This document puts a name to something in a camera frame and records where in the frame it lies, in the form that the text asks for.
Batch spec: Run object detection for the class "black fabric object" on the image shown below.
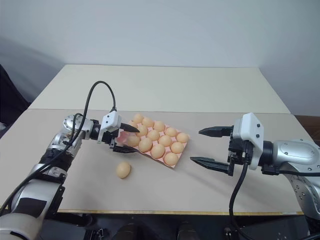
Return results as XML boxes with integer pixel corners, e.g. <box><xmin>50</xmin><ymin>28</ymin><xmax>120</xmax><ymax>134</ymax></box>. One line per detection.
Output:
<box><xmin>0</xmin><ymin>63</ymin><xmax>32</xmax><ymax>131</ymax></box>

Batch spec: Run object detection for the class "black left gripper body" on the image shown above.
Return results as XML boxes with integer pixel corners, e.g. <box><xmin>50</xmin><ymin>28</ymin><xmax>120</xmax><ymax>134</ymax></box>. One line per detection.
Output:
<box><xmin>100</xmin><ymin>128</ymin><xmax>121</xmax><ymax>151</ymax></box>

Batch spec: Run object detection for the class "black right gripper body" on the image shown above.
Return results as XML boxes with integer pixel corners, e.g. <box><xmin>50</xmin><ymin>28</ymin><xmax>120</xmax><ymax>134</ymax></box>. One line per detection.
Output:
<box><xmin>226</xmin><ymin>131</ymin><xmax>251</xmax><ymax>166</ymax></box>

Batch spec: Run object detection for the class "pink egg tray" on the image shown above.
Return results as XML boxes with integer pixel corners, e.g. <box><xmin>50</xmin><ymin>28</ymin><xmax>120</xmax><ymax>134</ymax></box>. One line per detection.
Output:
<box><xmin>118</xmin><ymin>118</ymin><xmax>191</xmax><ymax>169</ymax></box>

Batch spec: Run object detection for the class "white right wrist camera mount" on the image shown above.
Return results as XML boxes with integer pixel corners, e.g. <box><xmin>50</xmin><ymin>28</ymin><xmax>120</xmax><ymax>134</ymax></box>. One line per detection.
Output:
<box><xmin>232</xmin><ymin>112</ymin><xmax>265</xmax><ymax>171</ymax></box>

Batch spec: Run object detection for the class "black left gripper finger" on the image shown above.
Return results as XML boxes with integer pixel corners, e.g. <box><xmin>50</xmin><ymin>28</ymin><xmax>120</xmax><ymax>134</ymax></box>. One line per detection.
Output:
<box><xmin>118</xmin><ymin>122</ymin><xmax>140</xmax><ymax>133</ymax></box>
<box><xmin>112</xmin><ymin>145</ymin><xmax>141</xmax><ymax>154</ymax></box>

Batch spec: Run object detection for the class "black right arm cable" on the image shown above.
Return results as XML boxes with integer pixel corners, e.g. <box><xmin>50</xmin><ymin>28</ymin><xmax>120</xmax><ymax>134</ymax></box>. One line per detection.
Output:
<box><xmin>228</xmin><ymin>143</ymin><xmax>251</xmax><ymax>240</ymax></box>

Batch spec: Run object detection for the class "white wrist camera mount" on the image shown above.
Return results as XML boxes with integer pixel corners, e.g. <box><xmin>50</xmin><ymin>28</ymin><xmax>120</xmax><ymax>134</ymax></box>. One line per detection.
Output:
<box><xmin>232</xmin><ymin>112</ymin><xmax>265</xmax><ymax>171</ymax></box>
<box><xmin>97</xmin><ymin>111</ymin><xmax>123</xmax><ymax>145</ymax></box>

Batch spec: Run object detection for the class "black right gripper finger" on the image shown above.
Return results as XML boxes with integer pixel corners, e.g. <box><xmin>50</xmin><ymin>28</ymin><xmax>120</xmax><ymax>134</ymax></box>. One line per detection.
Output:
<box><xmin>189</xmin><ymin>156</ymin><xmax>235</xmax><ymax>177</ymax></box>
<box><xmin>198</xmin><ymin>125</ymin><xmax>235</xmax><ymax>139</ymax></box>

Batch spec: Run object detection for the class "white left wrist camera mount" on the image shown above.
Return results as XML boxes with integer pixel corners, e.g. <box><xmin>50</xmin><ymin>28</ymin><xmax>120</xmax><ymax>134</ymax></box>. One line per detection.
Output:
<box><xmin>97</xmin><ymin>111</ymin><xmax>123</xmax><ymax>145</ymax></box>

